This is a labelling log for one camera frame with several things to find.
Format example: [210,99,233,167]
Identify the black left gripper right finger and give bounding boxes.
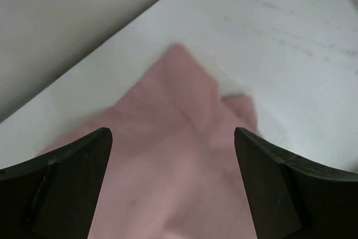
[234,128,357,238]

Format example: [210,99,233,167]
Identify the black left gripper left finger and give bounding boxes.
[1,128,112,238]

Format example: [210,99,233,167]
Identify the pink trousers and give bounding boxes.
[53,45,258,238]

